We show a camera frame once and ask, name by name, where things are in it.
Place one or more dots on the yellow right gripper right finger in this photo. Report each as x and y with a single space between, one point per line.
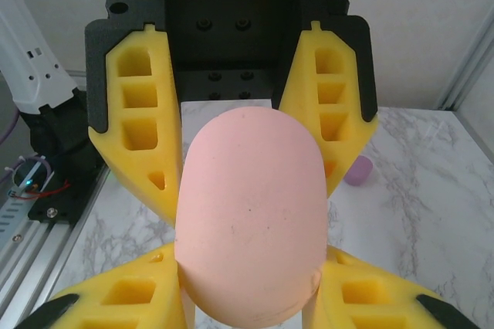
386 313

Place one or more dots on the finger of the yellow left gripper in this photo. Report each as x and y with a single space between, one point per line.
347 112
116 143

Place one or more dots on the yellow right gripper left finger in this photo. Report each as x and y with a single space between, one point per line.
127 313

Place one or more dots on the purple earbud charging case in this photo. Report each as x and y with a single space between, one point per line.
359 172

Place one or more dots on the pink earbud charging case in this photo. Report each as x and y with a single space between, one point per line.
251 209

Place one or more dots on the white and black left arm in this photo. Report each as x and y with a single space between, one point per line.
34 55

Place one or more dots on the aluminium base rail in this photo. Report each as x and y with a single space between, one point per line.
34 267

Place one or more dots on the aluminium frame post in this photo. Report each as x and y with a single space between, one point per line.
471 62

